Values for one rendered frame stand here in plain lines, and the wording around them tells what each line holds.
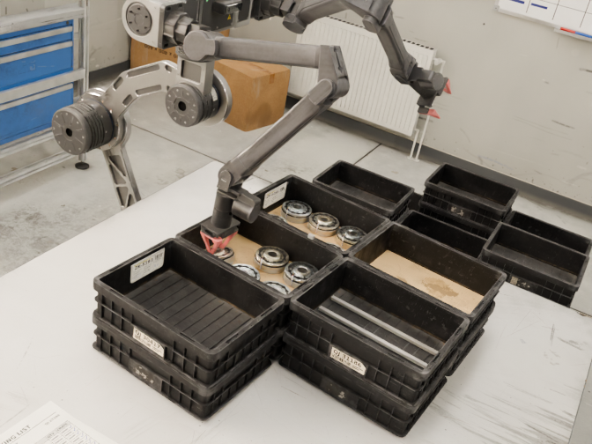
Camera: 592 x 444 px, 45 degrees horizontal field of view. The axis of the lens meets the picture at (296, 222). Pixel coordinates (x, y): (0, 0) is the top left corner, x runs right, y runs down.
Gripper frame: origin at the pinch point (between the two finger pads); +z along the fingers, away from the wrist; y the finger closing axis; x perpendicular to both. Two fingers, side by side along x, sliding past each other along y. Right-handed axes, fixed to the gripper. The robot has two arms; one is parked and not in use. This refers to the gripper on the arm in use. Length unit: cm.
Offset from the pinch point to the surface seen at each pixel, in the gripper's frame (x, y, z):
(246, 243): 0.3, 16.3, 5.3
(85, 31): 183, 113, 15
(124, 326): -3.3, -38.3, 4.8
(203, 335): -18.6, -25.6, 5.0
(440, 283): -54, 45, 2
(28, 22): 180, 76, 5
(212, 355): -30.8, -38.8, -5.2
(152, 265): 6.8, -18.6, 1.1
